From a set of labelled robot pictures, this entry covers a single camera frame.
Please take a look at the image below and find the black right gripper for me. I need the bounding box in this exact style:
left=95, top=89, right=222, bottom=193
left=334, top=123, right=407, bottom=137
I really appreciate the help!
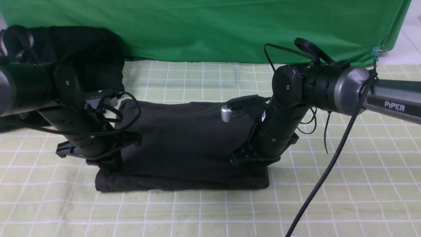
left=230, top=132, right=299, bottom=174

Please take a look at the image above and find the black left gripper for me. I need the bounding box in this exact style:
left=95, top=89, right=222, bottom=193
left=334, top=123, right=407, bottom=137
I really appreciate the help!
left=56, top=131, right=142, bottom=172

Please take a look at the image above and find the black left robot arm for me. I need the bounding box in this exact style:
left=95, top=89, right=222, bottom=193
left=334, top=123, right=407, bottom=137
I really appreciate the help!
left=1, top=64, right=142, bottom=171

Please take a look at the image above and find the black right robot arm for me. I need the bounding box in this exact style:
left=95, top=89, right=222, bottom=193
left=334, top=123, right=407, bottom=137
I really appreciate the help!
left=221, top=61, right=420, bottom=172

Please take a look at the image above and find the pile of black clothes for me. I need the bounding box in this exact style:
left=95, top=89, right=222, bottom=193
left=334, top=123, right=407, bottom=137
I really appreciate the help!
left=0, top=26, right=125, bottom=132

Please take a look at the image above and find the green backdrop cloth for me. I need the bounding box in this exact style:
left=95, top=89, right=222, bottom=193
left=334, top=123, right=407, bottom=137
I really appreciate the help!
left=1, top=0, right=411, bottom=66

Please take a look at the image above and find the green checkered tablecloth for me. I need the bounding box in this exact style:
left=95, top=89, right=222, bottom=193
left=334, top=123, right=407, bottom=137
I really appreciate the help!
left=0, top=61, right=421, bottom=237

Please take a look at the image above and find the blue binder clip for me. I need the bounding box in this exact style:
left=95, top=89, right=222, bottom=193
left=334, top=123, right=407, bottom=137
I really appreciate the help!
left=370, top=45, right=387, bottom=60

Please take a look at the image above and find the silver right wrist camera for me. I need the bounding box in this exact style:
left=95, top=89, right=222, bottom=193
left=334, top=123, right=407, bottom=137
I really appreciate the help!
left=220, top=95, right=270, bottom=123

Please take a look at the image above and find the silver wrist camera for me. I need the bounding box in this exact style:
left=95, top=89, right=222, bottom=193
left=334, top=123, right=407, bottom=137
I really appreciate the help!
left=85, top=90, right=123, bottom=109
left=220, top=95, right=270, bottom=123

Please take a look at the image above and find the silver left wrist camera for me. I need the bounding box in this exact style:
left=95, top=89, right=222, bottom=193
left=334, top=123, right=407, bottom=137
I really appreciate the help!
left=85, top=90, right=123, bottom=109

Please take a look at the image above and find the black left camera cable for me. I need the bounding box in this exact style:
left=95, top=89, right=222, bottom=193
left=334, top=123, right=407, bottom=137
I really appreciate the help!
left=0, top=26, right=142, bottom=137

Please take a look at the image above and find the black camera cable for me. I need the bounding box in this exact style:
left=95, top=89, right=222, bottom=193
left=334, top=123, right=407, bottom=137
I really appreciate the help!
left=0, top=26, right=142, bottom=137
left=263, top=37, right=379, bottom=237

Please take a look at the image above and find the black right camera cable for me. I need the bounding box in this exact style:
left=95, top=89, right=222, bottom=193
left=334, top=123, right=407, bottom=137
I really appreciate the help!
left=263, top=37, right=379, bottom=237

